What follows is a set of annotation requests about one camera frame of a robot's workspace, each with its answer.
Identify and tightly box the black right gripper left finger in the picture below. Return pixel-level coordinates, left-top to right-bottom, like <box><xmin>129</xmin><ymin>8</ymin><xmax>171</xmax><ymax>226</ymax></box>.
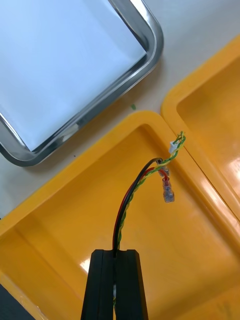
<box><xmin>80</xmin><ymin>248</ymin><xmax>117</xmax><ymax>320</ymax></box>

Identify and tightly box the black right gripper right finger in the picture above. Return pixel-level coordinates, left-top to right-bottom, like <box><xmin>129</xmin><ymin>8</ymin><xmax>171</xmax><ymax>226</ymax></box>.
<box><xmin>115</xmin><ymin>248</ymin><xmax>150</xmax><ymax>320</ymax></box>

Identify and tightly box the red black green-yellow wire harness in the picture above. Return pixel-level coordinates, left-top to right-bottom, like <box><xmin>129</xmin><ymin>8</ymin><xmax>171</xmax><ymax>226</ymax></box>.
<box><xmin>111</xmin><ymin>131</ymin><xmax>187</xmax><ymax>310</ymax></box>

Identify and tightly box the yellow-orange plastic bin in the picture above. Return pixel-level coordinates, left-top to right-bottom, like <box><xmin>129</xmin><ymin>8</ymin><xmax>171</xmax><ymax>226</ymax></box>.
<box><xmin>160</xmin><ymin>33</ymin><xmax>240</xmax><ymax>218</ymax></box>
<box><xmin>0</xmin><ymin>109</ymin><xmax>240</xmax><ymax>320</ymax></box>

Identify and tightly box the white sheet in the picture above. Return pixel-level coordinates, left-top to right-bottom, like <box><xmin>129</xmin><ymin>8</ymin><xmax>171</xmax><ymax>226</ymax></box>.
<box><xmin>0</xmin><ymin>0</ymin><xmax>148</xmax><ymax>152</ymax></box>

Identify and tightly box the steel tray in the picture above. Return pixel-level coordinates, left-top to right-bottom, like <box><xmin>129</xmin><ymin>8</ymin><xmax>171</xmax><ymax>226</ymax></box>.
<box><xmin>0</xmin><ymin>0</ymin><xmax>165</xmax><ymax>168</ymax></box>

